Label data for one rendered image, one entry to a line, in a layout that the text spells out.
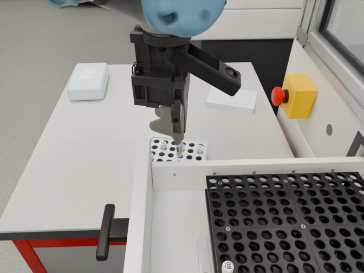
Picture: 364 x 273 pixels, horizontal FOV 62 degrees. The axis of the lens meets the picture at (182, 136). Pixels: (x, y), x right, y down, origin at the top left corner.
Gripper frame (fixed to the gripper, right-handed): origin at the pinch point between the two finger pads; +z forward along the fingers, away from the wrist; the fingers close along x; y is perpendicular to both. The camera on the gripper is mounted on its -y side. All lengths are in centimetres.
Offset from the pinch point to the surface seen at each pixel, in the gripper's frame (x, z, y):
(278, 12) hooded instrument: -63, -3, -22
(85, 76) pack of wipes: -28.4, 5.7, 31.7
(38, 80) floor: -151, 86, 139
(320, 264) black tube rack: 23.7, -3.8, -19.2
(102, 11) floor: -319, 87, 148
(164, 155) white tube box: -2.1, 7.4, 4.1
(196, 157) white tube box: -2.1, 6.9, -2.6
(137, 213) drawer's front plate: 22.3, -6.7, 1.7
